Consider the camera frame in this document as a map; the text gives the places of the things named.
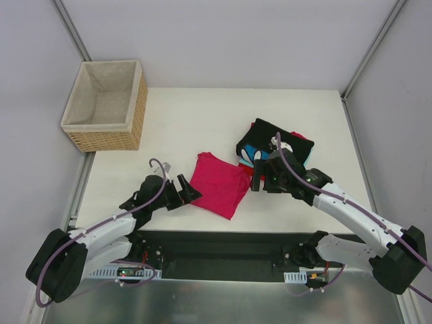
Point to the black printed t-shirt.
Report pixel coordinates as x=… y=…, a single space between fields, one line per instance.
x=259 y=136

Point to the right aluminium corner post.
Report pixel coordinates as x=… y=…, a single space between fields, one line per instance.
x=380 y=36

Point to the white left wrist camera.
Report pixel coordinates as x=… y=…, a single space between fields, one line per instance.
x=160 y=170

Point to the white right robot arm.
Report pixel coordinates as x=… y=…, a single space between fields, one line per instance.
x=392 y=254

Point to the left aluminium corner post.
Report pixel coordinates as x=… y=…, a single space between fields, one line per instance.
x=71 y=29

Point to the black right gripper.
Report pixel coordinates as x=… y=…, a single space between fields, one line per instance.
x=266 y=176

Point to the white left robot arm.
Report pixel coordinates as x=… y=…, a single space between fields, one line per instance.
x=66 y=258

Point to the magenta pink t-shirt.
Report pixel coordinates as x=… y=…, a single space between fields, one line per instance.
x=222 y=185

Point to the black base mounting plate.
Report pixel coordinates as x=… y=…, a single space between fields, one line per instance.
x=216 y=256

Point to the white cable duct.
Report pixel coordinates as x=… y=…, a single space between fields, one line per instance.
x=118 y=272
x=295 y=277

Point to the woven wicker basket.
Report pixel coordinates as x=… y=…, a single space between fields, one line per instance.
x=105 y=110

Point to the red t-shirt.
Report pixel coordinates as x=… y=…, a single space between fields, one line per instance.
x=247 y=168

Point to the left white cable duct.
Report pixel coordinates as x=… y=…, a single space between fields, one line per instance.
x=118 y=272

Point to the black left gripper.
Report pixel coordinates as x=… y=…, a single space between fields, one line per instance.
x=175 y=198

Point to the light teal t-shirt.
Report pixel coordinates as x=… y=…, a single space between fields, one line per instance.
x=248 y=153

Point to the right white cable duct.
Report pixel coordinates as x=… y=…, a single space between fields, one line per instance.
x=295 y=277

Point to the aluminium corner post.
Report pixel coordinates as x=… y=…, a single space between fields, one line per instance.
x=380 y=36
x=71 y=29

